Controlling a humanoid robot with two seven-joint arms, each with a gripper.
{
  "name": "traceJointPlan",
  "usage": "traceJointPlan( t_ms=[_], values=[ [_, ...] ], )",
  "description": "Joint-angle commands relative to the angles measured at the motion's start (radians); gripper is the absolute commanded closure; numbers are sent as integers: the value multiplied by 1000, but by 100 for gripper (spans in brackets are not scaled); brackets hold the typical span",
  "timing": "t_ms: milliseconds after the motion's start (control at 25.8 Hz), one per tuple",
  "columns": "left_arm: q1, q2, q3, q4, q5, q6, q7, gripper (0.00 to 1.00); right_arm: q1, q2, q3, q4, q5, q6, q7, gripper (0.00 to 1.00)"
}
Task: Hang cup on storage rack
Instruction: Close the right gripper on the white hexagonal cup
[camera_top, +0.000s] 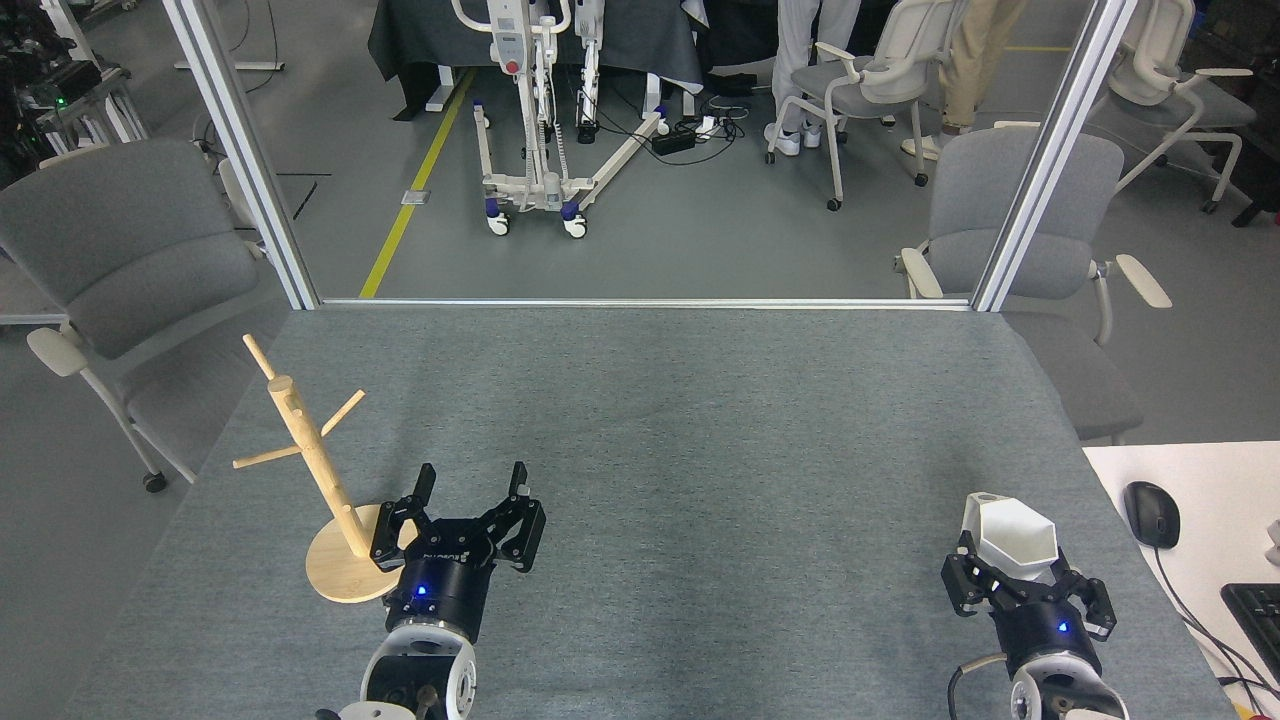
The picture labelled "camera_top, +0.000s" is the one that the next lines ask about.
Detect silver aluminium crossbar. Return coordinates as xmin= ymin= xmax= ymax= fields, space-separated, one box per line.
xmin=318 ymin=297 xmax=973 ymax=311

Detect black computer mouse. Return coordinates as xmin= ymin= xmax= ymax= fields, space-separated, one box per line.
xmin=1123 ymin=481 xmax=1182 ymax=549

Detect white stand on wheels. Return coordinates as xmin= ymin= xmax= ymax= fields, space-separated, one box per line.
xmin=450 ymin=0 xmax=673 ymax=239

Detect equipment rack with electronics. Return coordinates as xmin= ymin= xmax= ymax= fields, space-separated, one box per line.
xmin=0 ymin=0 xmax=151 ymax=186

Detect grey chair with white frame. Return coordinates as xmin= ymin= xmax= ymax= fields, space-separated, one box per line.
xmin=893 ymin=126 xmax=1173 ymax=446
xmin=0 ymin=138 xmax=291 ymax=493

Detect wooden cup rack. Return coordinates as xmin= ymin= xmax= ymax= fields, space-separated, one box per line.
xmin=233 ymin=334 xmax=419 ymax=604

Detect person in white trousers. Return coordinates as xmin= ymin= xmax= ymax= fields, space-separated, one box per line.
xmin=763 ymin=0 xmax=861 ymax=157

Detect person in beige trousers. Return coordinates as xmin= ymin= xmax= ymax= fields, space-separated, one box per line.
xmin=900 ymin=0 xmax=1031 ymax=161

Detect white mesh-back office chair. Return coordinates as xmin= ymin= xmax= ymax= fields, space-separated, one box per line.
xmin=765 ymin=0 xmax=966 ymax=212

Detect silver aluminium post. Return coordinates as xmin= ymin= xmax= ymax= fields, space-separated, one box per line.
xmin=160 ymin=0 xmax=321 ymax=311
xmin=970 ymin=0 xmax=1141 ymax=313

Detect black keyboard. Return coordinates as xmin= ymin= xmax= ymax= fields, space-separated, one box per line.
xmin=1220 ymin=583 xmax=1280 ymax=691

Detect black mouse cable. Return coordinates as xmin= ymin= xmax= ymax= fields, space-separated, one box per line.
xmin=1150 ymin=545 xmax=1280 ymax=701

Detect yellow floor tape line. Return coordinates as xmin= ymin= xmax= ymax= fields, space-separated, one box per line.
xmin=358 ymin=68 xmax=476 ymax=299

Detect dark cloth-covered table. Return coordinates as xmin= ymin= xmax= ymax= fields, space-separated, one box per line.
xmin=367 ymin=0 xmax=706 ymax=123

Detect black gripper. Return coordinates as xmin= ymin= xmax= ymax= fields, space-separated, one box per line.
xmin=370 ymin=461 xmax=547 ymax=641
xmin=941 ymin=530 xmax=1118 ymax=676

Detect white hexagonal cup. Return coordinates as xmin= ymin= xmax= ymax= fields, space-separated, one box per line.
xmin=962 ymin=492 xmax=1059 ymax=584

